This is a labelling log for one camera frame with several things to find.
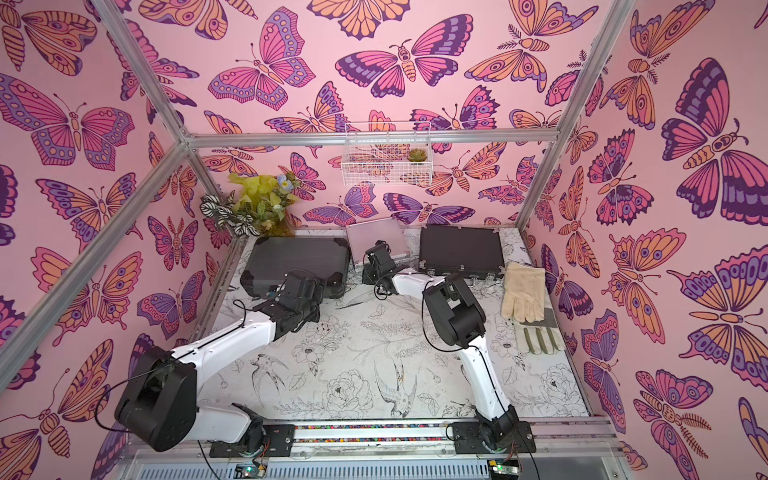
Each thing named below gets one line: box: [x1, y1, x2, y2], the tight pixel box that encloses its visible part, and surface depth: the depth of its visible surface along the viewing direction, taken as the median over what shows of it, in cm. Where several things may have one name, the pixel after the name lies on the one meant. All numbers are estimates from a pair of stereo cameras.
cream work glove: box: [499, 262, 545, 323], surface depth 102 cm
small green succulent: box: [407, 148, 428, 162], surface depth 95 cm
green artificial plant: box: [228, 173, 301, 227], surface depth 105 cm
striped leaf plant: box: [200, 190, 261, 237], surface depth 98 cm
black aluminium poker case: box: [419, 226, 505, 280], surface depth 109 cm
